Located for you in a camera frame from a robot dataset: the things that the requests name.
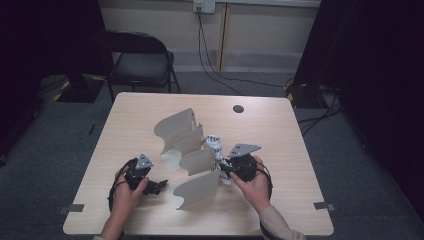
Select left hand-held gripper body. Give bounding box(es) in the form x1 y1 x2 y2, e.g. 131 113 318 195
124 153 155 192

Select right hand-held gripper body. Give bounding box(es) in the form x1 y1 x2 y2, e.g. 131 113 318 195
227 143 263 184

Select white black striped cloth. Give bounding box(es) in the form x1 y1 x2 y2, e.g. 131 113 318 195
203 134 234 186

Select grey metal accordion rack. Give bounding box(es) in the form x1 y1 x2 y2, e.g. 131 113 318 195
153 107 222 210

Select person's left hand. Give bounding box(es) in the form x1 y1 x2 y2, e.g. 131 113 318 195
114 166 150 215

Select person's right hand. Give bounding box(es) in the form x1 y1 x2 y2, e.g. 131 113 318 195
230 155 272 215

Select grey tape strip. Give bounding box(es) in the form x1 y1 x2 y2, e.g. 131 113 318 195
57 203 85 215
313 201 335 212

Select black stand base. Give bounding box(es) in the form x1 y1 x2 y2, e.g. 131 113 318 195
53 71 106 104
284 81 329 109

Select black folding chair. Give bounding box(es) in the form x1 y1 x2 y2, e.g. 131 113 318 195
96 29 182 103

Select black curtain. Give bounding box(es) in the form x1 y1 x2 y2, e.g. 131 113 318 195
0 0 108 158
293 0 424 221

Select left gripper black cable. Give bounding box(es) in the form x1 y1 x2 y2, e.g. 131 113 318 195
107 157 138 215

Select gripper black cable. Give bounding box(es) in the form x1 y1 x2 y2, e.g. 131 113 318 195
254 162 274 202
107 157 138 215

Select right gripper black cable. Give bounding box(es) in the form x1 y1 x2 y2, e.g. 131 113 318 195
254 162 274 202

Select black floor cables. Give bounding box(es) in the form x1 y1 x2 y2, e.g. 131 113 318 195
296 86 344 136

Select black wall socket cable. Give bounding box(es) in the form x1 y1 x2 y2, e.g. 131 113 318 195
197 11 288 96

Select white wall socket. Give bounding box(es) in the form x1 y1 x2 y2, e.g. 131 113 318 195
193 0 216 14

